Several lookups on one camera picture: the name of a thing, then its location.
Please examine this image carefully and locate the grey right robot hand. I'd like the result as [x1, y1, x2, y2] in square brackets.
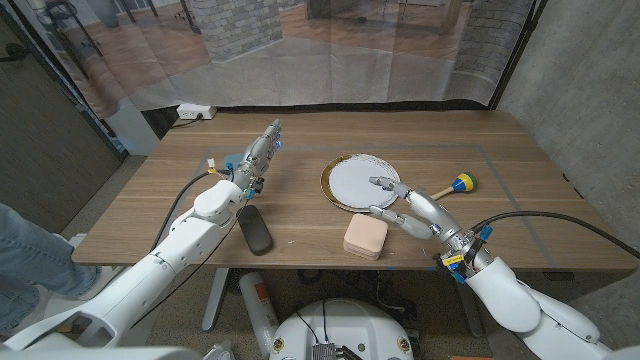
[368, 174, 495, 277]

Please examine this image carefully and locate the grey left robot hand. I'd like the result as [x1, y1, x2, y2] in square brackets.
[231, 118, 283, 195]

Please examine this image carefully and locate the dark grey glasses case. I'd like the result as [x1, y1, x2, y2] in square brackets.
[236, 204, 275, 257]

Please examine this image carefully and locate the white gold-rimmed paper plate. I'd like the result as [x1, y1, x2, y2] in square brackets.
[319, 153, 403, 214]

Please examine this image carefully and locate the colourful wooden maraca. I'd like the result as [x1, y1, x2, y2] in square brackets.
[430, 171, 480, 201]

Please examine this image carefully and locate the white power strip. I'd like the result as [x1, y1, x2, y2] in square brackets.
[176, 102, 218, 121]

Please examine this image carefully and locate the printed room backdrop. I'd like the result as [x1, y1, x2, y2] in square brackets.
[9, 0, 539, 119]

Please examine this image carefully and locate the white robot torso base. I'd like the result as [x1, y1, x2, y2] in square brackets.
[269, 298, 415, 360]

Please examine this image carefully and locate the white cylinder with orange label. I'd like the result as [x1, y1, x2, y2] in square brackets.
[238, 271, 280, 359]

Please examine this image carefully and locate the grey finned electronics module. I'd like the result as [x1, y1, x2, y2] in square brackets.
[312, 342, 364, 360]

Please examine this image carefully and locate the black backdrop stand pole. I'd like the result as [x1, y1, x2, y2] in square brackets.
[0, 0, 129, 161]
[487, 0, 549, 111]

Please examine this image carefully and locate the person leg in blue jeans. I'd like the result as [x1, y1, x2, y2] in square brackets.
[0, 202, 101, 331]

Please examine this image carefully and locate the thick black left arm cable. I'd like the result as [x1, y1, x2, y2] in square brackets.
[149, 170, 234, 251]

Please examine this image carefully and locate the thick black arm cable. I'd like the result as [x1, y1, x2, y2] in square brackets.
[149, 170, 234, 251]
[472, 210, 640, 259]

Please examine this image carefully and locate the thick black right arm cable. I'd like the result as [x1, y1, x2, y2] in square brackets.
[472, 210, 640, 259]

